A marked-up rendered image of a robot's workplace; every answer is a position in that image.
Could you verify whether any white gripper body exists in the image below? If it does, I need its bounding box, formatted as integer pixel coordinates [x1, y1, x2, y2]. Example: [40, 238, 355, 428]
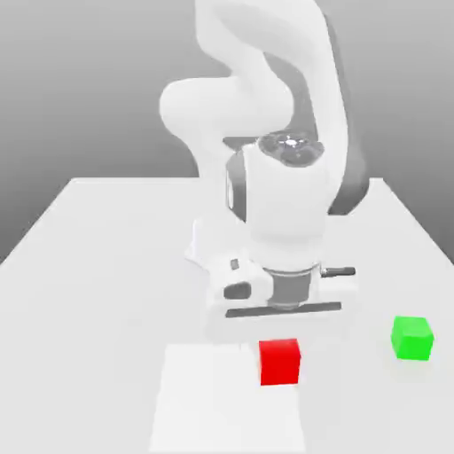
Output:
[205, 281, 359, 346]

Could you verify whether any small red cube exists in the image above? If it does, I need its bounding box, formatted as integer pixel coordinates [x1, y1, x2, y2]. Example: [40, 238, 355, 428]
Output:
[258, 338, 301, 387]

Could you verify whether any small green cube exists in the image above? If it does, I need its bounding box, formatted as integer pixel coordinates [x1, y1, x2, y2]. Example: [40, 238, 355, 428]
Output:
[390, 315, 435, 362]

